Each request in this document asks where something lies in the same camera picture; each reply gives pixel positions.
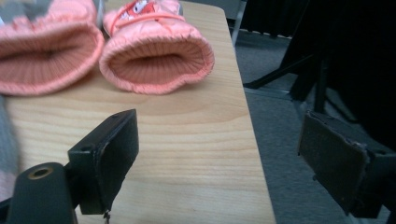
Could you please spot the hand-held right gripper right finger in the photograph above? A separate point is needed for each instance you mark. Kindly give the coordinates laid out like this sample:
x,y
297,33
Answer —
x,y
336,161

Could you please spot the black tripod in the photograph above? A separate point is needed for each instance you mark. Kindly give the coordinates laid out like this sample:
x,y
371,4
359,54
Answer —
x,y
320,81

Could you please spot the white metal stand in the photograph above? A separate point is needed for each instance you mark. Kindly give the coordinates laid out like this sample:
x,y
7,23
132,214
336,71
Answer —
x,y
238,21

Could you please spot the dark curtain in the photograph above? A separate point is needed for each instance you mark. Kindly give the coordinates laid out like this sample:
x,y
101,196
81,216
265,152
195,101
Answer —
x,y
358,37

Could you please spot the pink winter glove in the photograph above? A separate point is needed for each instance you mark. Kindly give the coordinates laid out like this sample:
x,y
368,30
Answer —
x,y
155,37
46,37

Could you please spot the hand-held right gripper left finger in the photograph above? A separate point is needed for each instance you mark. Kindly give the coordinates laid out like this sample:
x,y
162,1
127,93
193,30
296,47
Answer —
x,y
106,161

